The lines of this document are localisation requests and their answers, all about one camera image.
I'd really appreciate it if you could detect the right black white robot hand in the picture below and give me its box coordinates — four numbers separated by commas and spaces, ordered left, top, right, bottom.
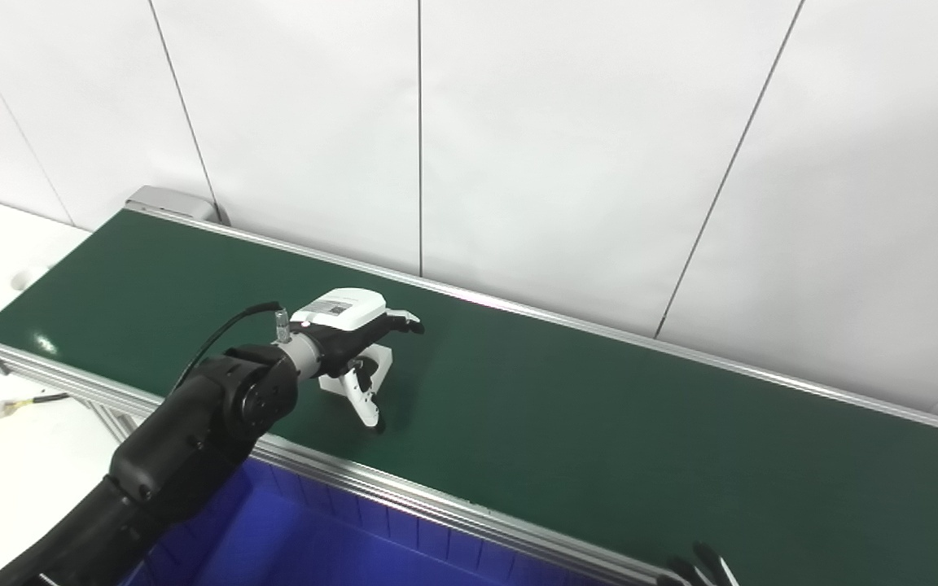
656, 543, 739, 586

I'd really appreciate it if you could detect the aluminium conveyor leg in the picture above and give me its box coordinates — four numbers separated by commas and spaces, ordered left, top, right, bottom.
86, 399, 152, 444

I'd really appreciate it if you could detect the green conveyor belt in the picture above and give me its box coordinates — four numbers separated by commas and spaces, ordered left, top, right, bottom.
0, 210, 938, 586
0, 186, 938, 586

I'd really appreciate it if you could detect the grey conveyor end cover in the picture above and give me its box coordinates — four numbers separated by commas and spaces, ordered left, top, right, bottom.
125, 186, 230, 225

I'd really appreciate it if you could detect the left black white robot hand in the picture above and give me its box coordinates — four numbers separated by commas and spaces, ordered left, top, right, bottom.
286, 288, 425, 432

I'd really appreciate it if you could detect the white square part round hole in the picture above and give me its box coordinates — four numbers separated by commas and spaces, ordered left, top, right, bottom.
318, 344, 393, 401

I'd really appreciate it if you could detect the blue plastic bin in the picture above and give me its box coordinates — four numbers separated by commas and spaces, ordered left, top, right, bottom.
123, 456, 600, 586

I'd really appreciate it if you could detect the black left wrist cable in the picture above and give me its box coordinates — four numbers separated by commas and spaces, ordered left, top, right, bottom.
172, 301, 291, 391

